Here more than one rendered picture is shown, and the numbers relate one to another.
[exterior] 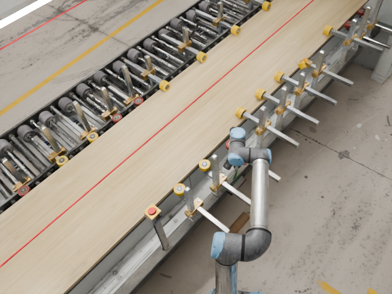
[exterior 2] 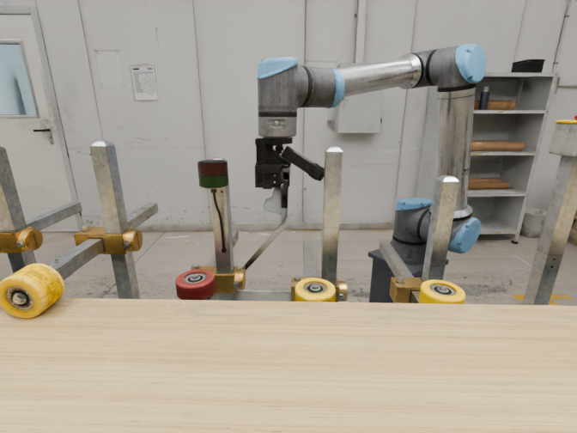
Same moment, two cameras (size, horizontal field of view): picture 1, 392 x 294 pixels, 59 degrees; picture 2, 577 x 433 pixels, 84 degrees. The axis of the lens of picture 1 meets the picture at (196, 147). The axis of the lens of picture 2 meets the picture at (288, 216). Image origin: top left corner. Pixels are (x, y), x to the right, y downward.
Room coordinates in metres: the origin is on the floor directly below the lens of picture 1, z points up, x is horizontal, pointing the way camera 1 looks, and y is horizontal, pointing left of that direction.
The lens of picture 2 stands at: (1.77, 0.30, 1.24)
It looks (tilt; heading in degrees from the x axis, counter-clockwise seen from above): 18 degrees down; 223
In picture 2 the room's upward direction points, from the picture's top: straight up
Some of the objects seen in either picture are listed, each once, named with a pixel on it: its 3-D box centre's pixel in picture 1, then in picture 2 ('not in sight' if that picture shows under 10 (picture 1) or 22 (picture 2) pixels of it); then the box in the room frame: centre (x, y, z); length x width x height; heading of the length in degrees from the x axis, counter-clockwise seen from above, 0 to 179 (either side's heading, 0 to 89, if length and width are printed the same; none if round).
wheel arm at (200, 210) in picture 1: (202, 212); (404, 279); (1.01, 0.01, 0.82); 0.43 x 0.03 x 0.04; 42
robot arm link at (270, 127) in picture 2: not in sight; (277, 127); (1.23, -0.25, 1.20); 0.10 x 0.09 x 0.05; 42
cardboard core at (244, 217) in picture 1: (235, 227); not in sight; (1.21, -0.25, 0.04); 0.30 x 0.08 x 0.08; 132
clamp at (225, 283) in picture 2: not in sight; (216, 279); (1.38, -0.31, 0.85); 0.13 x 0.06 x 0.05; 132
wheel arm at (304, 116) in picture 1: (287, 107); (10, 234); (1.70, -0.71, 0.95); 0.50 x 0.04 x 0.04; 42
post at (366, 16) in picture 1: (360, 31); not in sight; (2.53, -1.60, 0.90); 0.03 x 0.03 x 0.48; 42
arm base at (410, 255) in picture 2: not in sight; (409, 246); (0.40, -0.22, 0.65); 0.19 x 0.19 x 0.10
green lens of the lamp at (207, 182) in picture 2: not in sight; (213, 179); (1.40, -0.26, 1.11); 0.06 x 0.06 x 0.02
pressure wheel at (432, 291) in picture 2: (180, 192); (439, 312); (1.16, 0.14, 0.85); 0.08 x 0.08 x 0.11
